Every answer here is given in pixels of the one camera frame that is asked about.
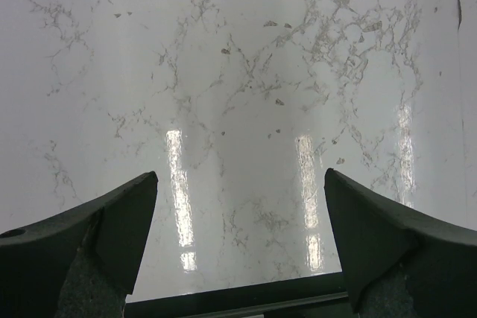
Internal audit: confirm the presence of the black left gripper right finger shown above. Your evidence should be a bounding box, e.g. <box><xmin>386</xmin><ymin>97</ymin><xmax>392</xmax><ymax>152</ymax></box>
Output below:
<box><xmin>324</xmin><ymin>168</ymin><xmax>476</xmax><ymax>317</ymax></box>

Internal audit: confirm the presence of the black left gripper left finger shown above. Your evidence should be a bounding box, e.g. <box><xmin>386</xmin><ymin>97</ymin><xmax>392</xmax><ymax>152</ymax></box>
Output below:
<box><xmin>1</xmin><ymin>172</ymin><xmax>158</xmax><ymax>317</ymax></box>

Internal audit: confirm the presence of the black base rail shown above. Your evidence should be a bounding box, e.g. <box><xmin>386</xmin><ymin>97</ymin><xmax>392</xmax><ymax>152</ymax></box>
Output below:
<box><xmin>124</xmin><ymin>273</ymin><xmax>358</xmax><ymax>317</ymax></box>

